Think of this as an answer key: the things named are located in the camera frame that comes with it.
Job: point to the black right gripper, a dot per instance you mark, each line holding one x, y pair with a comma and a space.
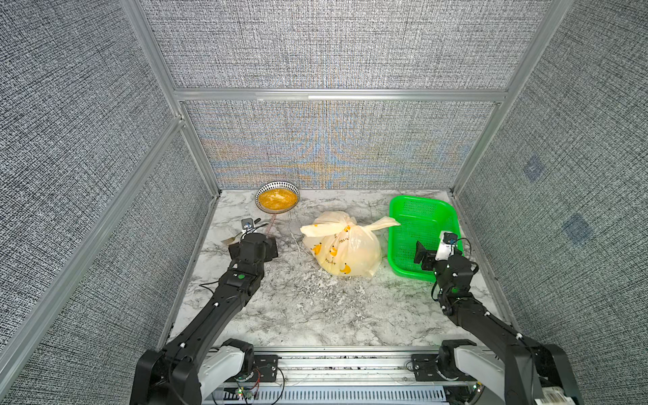
421, 253

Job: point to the cream plastic bag banana print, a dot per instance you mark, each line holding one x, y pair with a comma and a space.
344, 248

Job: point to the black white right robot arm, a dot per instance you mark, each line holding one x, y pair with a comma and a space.
515, 367

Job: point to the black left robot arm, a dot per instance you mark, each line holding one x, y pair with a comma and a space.
188, 369

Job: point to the green plastic basket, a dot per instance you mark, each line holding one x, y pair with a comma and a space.
421, 220

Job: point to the orange food in bowl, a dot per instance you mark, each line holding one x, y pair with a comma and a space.
278, 199

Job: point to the black white patterned bowl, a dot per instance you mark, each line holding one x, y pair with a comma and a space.
274, 185

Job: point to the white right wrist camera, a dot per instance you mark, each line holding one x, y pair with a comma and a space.
446, 248

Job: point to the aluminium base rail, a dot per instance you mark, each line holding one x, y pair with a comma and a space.
349, 375

